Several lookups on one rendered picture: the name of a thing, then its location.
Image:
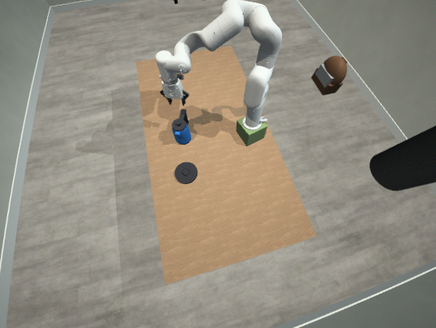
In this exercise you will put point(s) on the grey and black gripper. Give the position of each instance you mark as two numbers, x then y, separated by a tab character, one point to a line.
174	91

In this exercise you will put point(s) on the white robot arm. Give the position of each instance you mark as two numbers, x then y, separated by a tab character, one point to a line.
222	29

